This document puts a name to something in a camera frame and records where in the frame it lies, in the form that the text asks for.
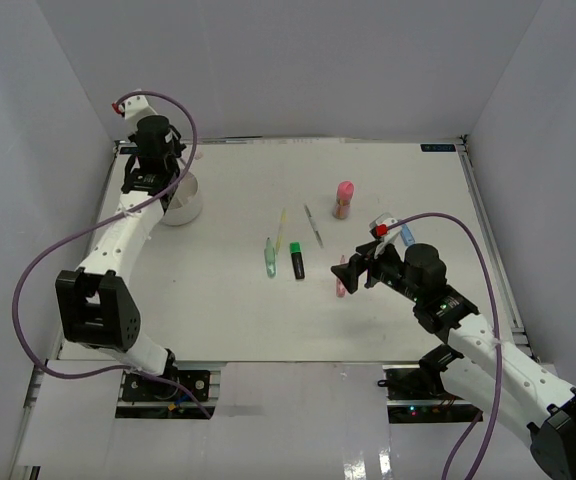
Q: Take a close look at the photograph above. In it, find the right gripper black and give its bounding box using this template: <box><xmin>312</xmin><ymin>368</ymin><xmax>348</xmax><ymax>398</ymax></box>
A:
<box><xmin>331</xmin><ymin>237</ymin><xmax>423</xmax><ymax>304</ymax></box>

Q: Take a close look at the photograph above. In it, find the pink translucent highlighter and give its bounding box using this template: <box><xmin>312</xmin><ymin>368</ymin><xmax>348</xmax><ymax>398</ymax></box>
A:
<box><xmin>336</xmin><ymin>255</ymin><xmax>346</xmax><ymax>298</ymax></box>

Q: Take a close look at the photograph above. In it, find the black highlighter green cap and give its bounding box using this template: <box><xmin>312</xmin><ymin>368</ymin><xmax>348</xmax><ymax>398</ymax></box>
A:
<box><xmin>289</xmin><ymin>242</ymin><xmax>305</xmax><ymax>281</ymax></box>

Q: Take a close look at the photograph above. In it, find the grey white pen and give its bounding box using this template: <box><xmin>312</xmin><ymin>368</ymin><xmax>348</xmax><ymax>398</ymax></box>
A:
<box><xmin>303</xmin><ymin>203</ymin><xmax>324</xmax><ymax>249</ymax></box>

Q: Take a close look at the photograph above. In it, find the yellow pen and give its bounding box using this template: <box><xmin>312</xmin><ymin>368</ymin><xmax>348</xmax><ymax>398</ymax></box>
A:
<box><xmin>275</xmin><ymin>208</ymin><xmax>287</xmax><ymax>253</ymax></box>

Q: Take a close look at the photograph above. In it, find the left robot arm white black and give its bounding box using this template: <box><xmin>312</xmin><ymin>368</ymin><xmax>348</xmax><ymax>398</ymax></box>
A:
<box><xmin>55</xmin><ymin>114</ymin><xmax>184</xmax><ymax>399</ymax></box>

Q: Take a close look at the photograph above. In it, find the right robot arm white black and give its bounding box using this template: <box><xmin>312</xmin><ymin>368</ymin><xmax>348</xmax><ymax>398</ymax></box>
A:
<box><xmin>331</xmin><ymin>242</ymin><xmax>576</xmax><ymax>479</ymax></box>

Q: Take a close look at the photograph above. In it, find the blue highlighter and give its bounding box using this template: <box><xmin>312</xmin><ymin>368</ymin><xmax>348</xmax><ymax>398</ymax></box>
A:
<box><xmin>400</xmin><ymin>224</ymin><xmax>416</xmax><ymax>247</ymax></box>

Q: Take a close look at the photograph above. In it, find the white round divided organizer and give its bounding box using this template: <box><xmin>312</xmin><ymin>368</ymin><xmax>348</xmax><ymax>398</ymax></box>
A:
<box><xmin>162</xmin><ymin>173</ymin><xmax>203</xmax><ymax>227</ymax></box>

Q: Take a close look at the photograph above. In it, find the pink capped crayon tube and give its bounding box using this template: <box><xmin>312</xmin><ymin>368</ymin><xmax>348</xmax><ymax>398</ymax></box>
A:
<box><xmin>333</xmin><ymin>181</ymin><xmax>354</xmax><ymax>220</ymax></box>

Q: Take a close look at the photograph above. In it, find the mint green highlighter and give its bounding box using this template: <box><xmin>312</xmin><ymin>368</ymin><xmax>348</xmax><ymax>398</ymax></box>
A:
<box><xmin>264</xmin><ymin>238</ymin><xmax>277</xmax><ymax>278</ymax></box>

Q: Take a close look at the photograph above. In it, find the right blue table label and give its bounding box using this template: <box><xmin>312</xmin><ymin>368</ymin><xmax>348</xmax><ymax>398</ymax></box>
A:
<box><xmin>420</xmin><ymin>143</ymin><xmax>456</xmax><ymax>153</ymax></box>

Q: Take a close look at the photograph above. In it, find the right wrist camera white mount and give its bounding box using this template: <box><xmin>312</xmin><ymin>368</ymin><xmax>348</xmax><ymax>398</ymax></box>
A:
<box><xmin>370</xmin><ymin>213</ymin><xmax>400</xmax><ymax>259</ymax></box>

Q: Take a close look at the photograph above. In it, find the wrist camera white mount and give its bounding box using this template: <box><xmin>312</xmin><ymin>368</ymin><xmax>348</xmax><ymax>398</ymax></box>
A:
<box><xmin>112</xmin><ymin>93</ymin><xmax>156</xmax><ymax>122</ymax></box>
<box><xmin>370</xmin><ymin>213</ymin><xmax>400</xmax><ymax>259</ymax></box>

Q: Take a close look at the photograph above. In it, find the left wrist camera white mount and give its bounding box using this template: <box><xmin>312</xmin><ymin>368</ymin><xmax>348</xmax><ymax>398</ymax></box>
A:
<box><xmin>112</xmin><ymin>93</ymin><xmax>156</xmax><ymax>122</ymax></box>

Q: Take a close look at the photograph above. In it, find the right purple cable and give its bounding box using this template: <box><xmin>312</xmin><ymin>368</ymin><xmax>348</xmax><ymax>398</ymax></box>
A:
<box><xmin>386</xmin><ymin>212</ymin><xmax>502</xmax><ymax>480</ymax></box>

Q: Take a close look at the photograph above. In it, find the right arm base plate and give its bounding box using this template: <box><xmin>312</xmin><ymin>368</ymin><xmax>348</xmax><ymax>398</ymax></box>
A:
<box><xmin>376</xmin><ymin>364</ymin><xmax>480</xmax><ymax>425</ymax></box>

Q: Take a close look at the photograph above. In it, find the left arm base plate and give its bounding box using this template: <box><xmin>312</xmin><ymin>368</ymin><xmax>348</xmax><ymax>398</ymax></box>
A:
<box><xmin>115</xmin><ymin>367</ymin><xmax>220</xmax><ymax>420</ymax></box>

